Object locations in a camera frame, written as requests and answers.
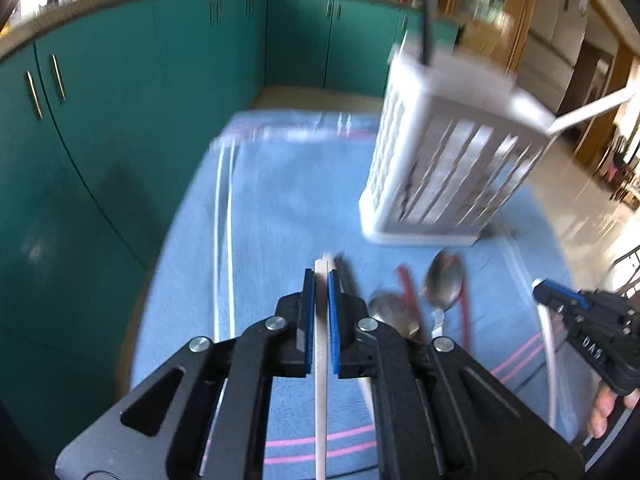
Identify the speckled kitchen countertop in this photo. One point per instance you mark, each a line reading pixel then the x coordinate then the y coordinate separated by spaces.
pixel 75 10

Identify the wooden framed glass door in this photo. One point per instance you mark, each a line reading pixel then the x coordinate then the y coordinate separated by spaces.
pixel 482 5

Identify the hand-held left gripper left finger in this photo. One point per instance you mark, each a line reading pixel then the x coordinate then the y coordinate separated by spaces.
pixel 309 320

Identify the grey plastic utensil holder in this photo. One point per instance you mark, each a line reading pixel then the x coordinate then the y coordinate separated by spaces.
pixel 450 160

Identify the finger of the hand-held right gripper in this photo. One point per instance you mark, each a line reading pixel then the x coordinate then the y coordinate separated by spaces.
pixel 557 296

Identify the wooden dining chairs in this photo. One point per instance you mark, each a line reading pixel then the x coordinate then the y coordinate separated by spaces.
pixel 622 170

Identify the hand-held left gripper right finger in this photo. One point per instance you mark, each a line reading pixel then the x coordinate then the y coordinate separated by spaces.
pixel 334 320

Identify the metal spoon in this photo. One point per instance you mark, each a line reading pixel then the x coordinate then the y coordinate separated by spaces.
pixel 445 280
pixel 392 312

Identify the black chopstick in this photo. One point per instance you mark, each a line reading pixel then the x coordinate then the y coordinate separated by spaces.
pixel 427 10
pixel 346 275

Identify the person's right hand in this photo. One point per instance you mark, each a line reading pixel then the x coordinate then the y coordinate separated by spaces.
pixel 607 410

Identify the blue striped cloth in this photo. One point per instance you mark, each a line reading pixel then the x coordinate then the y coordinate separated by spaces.
pixel 300 200

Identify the red chopstick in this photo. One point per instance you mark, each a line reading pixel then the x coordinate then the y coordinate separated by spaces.
pixel 466 310
pixel 406 285

